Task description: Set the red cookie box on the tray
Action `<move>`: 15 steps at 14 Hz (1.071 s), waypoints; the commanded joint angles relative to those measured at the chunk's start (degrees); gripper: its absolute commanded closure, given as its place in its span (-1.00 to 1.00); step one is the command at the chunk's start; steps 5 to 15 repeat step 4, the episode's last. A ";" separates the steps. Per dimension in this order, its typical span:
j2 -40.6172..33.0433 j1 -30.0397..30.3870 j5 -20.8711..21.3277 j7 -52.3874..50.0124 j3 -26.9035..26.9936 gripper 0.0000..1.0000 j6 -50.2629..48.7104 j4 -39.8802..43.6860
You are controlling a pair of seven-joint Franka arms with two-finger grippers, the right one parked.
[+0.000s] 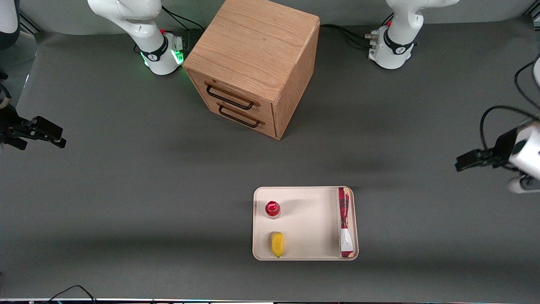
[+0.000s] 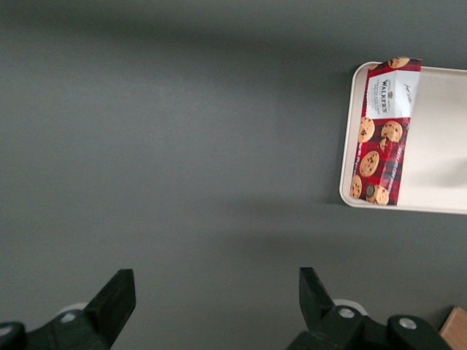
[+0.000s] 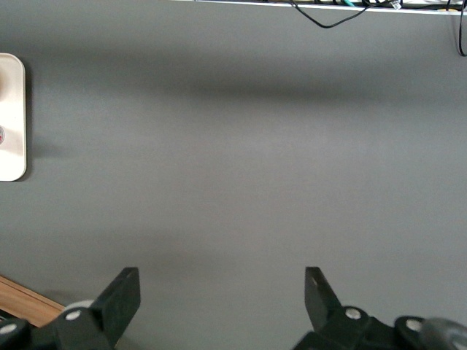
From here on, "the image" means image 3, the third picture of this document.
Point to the white plastic tray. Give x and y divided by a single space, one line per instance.
14 116

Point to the light wooden board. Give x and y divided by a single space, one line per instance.
25 300

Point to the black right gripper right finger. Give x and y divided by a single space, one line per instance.
324 310

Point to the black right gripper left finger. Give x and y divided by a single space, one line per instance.
113 310

